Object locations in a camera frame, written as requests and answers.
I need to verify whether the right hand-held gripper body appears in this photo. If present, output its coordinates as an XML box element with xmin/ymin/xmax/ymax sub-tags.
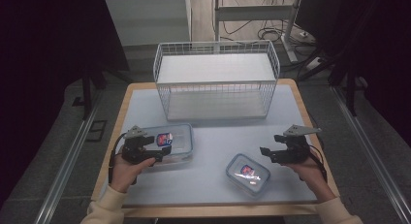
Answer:
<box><xmin>273</xmin><ymin>124</ymin><xmax>323</xmax><ymax>165</ymax></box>

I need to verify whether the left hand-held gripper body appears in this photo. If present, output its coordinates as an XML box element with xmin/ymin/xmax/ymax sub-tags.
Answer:
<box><xmin>120</xmin><ymin>124</ymin><xmax>163</xmax><ymax>166</ymax></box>

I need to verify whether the large clear food container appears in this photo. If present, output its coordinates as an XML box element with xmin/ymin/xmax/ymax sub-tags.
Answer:
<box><xmin>139</xmin><ymin>122</ymin><xmax>195</xmax><ymax>170</ymax></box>

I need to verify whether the small clear food container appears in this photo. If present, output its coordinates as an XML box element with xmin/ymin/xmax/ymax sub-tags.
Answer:
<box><xmin>225</xmin><ymin>152</ymin><xmax>271</xmax><ymax>198</ymax></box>

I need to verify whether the white wire rack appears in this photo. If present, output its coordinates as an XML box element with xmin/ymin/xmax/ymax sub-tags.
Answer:
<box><xmin>152</xmin><ymin>39</ymin><xmax>281</xmax><ymax>122</ymax></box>

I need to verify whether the person's left hand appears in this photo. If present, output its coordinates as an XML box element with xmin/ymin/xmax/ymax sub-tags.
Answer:
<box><xmin>110</xmin><ymin>154</ymin><xmax>157</xmax><ymax>195</ymax></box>

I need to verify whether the person's right hand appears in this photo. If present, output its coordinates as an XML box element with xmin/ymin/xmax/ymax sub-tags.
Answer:
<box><xmin>281</xmin><ymin>157</ymin><xmax>337</xmax><ymax>203</ymax></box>

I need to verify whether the black floor plate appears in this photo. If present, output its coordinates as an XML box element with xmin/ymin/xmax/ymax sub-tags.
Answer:
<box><xmin>85</xmin><ymin>119</ymin><xmax>109</xmax><ymax>143</ymax></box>

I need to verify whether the black stand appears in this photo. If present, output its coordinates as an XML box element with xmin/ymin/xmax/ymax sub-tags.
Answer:
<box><xmin>72</xmin><ymin>68</ymin><xmax>109</xmax><ymax>121</ymax></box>
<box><xmin>329</xmin><ymin>53</ymin><xmax>361</xmax><ymax>117</ymax></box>

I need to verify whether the white power strip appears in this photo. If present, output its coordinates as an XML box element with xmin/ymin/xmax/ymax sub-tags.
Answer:
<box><xmin>304</xmin><ymin>56</ymin><xmax>325</xmax><ymax>72</ymax></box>

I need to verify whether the black curtain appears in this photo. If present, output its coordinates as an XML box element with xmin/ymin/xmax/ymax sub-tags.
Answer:
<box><xmin>297</xmin><ymin>0</ymin><xmax>411</xmax><ymax>147</ymax></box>
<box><xmin>0</xmin><ymin>0</ymin><xmax>130</xmax><ymax>199</ymax></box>

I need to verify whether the white panel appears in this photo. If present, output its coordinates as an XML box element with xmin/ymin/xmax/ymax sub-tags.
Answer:
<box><xmin>106</xmin><ymin>0</ymin><xmax>193</xmax><ymax>47</ymax></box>

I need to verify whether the white metal stand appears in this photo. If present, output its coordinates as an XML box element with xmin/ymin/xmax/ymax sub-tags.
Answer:
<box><xmin>212</xmin><ymin>0</ymin><xmax>304</xmax><ymax>64</ymax></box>

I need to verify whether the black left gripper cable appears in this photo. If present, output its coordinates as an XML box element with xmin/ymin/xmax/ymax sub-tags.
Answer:
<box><xmin>108</xmin><ymin>132</ymin><xmax>128</xmax><ymax>186</ymax></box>

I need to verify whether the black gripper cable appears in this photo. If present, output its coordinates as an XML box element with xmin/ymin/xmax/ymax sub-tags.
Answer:
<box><xmin>307</xmin><ymin>144</ymin><xmax>329</xmax><ymax>183</ymax></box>
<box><xmin>108</xmin><ymin>132</ymin><xmax>128</xmax><ymax>186</ymax></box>

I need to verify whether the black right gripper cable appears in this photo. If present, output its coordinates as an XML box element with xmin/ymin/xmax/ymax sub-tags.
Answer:
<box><xmin>307</xmin><ymin>144</ymin><xmax>329</xmax><ymax>183</ymax></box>

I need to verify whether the aluminium rail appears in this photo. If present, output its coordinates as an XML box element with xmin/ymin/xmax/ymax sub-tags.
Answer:
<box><xmin>33</xmin><ymin>87</ymin><xmax>105</xmax><ymax>224</ymax></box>
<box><xmin>331</xmin><ymin>85</ymin><xmax>411</xmax><ymax>224</ymax></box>

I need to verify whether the bundle of floor cables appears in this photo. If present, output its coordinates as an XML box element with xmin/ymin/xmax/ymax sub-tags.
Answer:
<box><xmin>222</xmin><ymin>19</ymin><xmax>321</xmax><ymax>73</ymax></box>

